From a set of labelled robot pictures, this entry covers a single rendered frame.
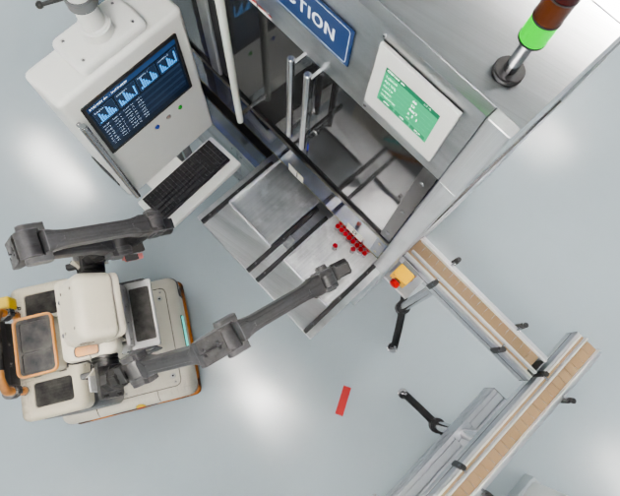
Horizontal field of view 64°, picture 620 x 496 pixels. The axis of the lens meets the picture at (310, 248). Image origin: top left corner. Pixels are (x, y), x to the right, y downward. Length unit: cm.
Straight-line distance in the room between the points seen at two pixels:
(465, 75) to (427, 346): 219
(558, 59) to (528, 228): 234
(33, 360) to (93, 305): 61
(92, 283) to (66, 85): 60
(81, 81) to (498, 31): 118
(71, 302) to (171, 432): 146
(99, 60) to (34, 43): 226
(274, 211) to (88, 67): 90
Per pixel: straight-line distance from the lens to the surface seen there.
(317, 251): 209
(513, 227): 335
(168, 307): 272
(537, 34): 95
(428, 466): 248
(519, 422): 217
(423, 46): 104
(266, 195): 216
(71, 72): 175
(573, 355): 224
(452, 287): 208
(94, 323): 165
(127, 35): 173
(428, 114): 109
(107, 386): 177
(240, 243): 211
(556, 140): 372
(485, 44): 108
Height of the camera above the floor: 291
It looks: 75 degrees down
